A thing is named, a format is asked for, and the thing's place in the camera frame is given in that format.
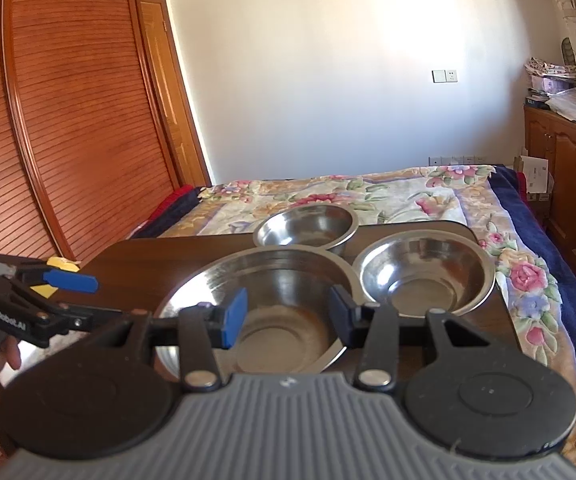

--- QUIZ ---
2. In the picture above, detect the wooden door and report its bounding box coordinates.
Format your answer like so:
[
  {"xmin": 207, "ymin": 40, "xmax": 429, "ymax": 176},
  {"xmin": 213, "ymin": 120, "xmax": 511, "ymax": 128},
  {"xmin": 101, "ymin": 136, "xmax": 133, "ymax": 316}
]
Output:
[{"xmin": 139, "ymin": 0, "xmax": 211, "ymax": 188}]

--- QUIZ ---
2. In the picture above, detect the wall switch plate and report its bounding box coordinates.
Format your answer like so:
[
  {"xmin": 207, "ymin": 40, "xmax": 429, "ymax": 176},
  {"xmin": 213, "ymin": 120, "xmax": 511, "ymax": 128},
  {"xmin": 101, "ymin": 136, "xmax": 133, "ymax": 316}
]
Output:
[{"xmin": 432, "ymin": 70, "xmax": 458, "ymax": 84}]

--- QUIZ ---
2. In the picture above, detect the wooden louvered wardrobe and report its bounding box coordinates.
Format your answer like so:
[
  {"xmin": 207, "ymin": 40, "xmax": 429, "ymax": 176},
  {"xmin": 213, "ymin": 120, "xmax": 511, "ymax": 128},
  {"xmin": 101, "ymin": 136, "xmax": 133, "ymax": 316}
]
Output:
[{"xmin": 0, "ymin": 0, "xmax": 181, "ymax": 262}]

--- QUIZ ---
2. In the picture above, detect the clutter pile on cabinet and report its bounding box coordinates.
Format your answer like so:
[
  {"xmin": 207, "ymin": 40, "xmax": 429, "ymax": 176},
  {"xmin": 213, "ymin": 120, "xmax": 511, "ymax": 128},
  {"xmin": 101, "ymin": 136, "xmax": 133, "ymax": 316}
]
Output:
[{"xmin": 524, "ymin": 37, "xmax": 576, "ymax": 122}]

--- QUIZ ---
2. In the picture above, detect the floral bed quilt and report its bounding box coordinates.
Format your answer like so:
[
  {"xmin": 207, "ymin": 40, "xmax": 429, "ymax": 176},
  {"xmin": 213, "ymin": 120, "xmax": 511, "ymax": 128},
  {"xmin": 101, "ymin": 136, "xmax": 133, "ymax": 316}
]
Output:
[{"xmin": 131, "ymin": 165, "xmax": 576, "ymax": 466}]

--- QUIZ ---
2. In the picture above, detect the medium steel bowl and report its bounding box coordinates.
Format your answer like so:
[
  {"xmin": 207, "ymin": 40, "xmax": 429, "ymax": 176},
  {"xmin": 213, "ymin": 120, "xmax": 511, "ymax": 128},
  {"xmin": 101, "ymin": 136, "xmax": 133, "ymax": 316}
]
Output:
[{"xmin": 252, "ymin": 203, "xmax": 359, "ymax": 256}]

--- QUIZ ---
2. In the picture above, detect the small steel bowl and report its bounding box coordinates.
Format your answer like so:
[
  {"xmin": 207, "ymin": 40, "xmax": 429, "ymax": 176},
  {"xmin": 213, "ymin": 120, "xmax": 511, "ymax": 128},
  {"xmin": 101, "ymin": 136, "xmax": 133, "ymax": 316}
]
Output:
[{"xmin": 353, "ymin": 230, "xmax": 496, "ymax": 318}]

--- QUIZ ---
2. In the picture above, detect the large steel bowl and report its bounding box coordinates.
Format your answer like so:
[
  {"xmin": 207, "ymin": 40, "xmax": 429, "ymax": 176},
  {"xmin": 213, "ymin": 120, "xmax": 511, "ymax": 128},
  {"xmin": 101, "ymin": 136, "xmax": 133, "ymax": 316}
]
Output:
[{"xmin": 155, "ymin": 245, "xmax": 366, "ymax": 378}]

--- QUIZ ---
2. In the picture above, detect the white paper bag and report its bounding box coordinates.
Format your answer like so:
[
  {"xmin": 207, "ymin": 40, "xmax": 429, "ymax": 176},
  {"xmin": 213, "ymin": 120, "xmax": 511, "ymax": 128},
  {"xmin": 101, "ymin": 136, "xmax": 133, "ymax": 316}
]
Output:
[{"xmin": 516, "ymin": 155, "xmax": 549, "ymax": 194}]

